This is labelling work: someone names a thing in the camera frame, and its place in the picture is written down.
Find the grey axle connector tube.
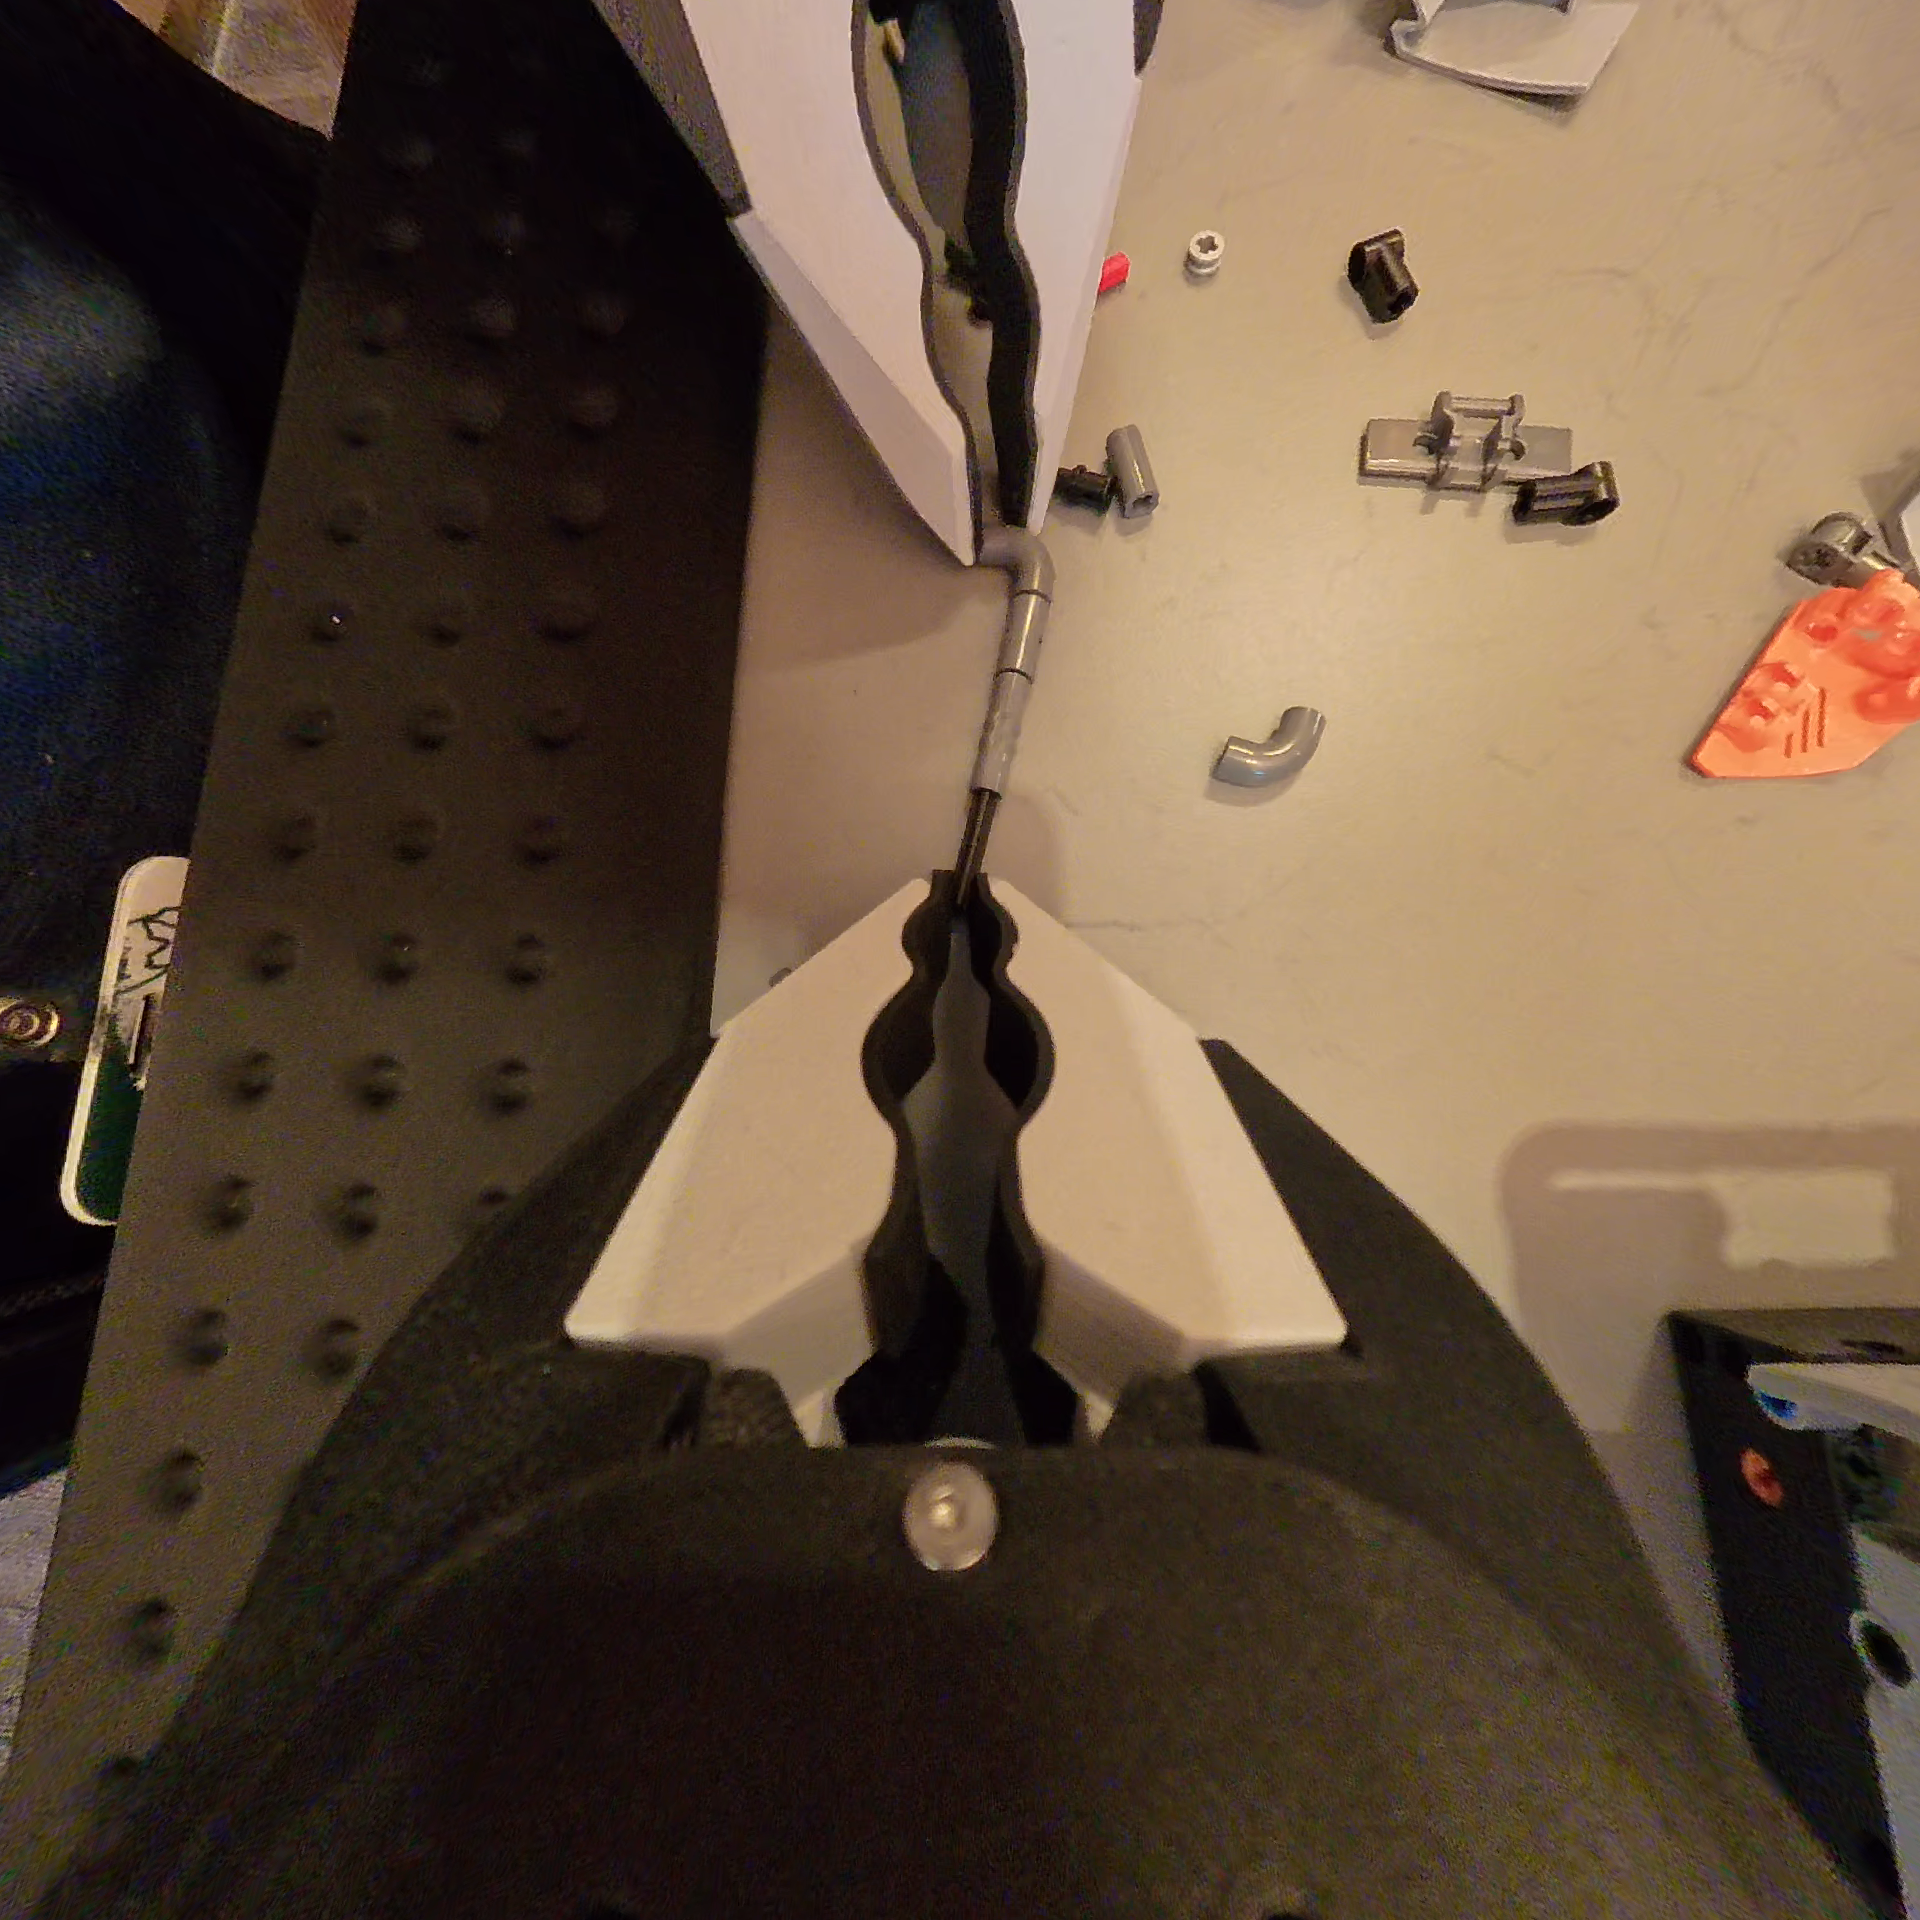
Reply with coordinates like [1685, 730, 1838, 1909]
[972, 674, 1037, 797]

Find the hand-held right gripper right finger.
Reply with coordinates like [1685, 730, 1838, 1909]
[960, 874, 1345, 1427]

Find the orange toy wedge piece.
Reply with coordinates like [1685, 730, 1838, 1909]
[1687, 569, 1920, 779]

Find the black perforated board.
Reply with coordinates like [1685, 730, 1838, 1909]
[29, 0, 775, 1802]

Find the grey toy hinge assembly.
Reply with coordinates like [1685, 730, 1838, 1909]
[1359, 391, 1575, 493]

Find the white green badge card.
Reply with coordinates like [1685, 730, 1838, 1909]
[59, 855, 189, 1226]

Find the black block with holes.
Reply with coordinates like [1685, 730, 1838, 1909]
[1668, 1307, 1920, 1920]

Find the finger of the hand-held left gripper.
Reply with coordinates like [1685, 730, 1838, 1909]
[966, 0, 1144, 531]
[667, 0, 1003, 569]

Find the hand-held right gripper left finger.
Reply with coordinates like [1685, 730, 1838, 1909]
[564, 877, 963, 1442]

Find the grey toy fairing panel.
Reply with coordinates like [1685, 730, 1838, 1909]
[1382, 0, 1636, 98]

